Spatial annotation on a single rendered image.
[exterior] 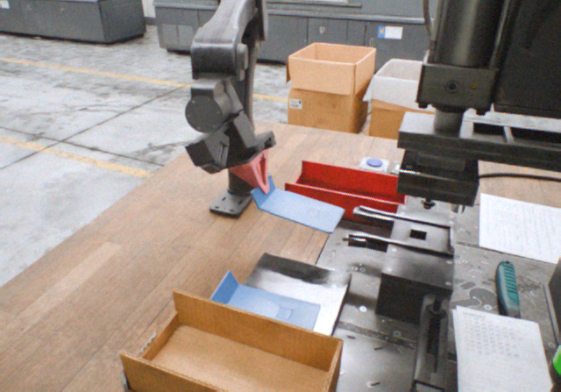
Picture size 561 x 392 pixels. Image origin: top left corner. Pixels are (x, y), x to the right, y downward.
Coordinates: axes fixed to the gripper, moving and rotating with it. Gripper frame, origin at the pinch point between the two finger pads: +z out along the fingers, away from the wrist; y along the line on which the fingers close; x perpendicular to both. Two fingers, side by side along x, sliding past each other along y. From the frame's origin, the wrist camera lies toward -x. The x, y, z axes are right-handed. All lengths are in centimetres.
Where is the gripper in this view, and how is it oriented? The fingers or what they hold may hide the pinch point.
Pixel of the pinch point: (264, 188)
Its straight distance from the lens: 76.6
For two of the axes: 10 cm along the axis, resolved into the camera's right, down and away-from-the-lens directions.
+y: 8.1, -1.8, -5.6
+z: 4.1, 8.6, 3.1
